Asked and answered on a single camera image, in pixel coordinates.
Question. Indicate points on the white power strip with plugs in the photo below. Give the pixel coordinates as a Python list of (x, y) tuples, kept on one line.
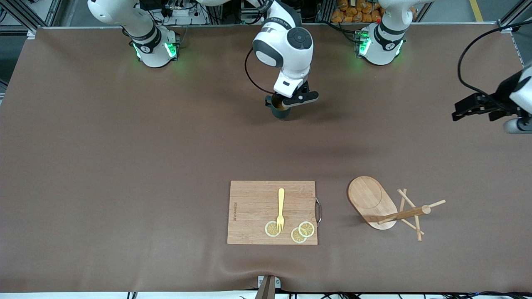
[(181, 11)]

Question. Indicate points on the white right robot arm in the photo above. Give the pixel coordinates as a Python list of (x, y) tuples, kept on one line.
[(286, 45)]

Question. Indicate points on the aluminium frame post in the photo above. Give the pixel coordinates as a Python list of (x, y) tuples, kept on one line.
[(505, 27), (31, 33)]

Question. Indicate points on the wooden cutting board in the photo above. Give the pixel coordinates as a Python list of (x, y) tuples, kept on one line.
[(249, 207)]

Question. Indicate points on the wooden mug tree rack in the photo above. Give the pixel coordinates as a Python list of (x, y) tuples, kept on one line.
[(368, 197)]

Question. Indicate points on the lemon slice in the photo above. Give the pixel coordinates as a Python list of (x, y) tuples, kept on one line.
[(296, 237), (306, 229), (271, 229)]

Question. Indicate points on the brown table mat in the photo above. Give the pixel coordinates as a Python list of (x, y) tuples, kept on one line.
[(166, 166)]

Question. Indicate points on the orange packaged goods pile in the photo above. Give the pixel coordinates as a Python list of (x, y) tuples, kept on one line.
[(353, 12)]

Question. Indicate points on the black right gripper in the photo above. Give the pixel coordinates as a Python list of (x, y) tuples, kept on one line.
[(278, 96)]

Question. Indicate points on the dark green mug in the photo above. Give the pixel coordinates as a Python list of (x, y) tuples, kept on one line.
[(280, 114)]

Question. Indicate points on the yellow plastic fork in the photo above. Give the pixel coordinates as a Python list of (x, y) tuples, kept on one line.
[(281, 199)]

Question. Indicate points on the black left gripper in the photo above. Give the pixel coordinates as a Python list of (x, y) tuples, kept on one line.
[(501, 99)]

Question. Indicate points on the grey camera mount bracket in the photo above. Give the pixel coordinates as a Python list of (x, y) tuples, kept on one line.
[(268, 288)]

